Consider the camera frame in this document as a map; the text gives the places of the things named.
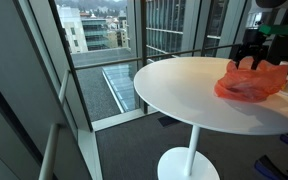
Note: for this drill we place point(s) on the glass skylight roof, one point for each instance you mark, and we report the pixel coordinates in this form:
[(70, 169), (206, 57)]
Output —
[(122, 86)]

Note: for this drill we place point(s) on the white table pedestal base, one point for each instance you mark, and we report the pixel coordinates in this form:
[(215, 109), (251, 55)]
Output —
[(187, 163)]

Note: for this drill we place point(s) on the tall white pill bottle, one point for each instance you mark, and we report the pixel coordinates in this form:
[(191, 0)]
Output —
[(285, 64)]

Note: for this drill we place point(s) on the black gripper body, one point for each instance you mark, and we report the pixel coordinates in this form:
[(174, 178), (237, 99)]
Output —
[(254, 38)]

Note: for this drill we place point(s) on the orange plastic bag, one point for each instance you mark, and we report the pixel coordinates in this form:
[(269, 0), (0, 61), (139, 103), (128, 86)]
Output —
[(250, 85)]

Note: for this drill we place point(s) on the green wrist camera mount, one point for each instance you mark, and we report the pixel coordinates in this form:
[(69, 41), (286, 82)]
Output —
[(280, 29)]

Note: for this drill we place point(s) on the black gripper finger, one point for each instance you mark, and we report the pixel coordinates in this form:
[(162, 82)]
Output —
[(240, 59), (256, 60)]

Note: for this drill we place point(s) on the dark floor vent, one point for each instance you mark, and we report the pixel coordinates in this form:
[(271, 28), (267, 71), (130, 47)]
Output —
[(168, 120)]

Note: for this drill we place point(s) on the white wall handrail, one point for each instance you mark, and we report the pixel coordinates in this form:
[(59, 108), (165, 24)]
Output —
[(52, 143)]

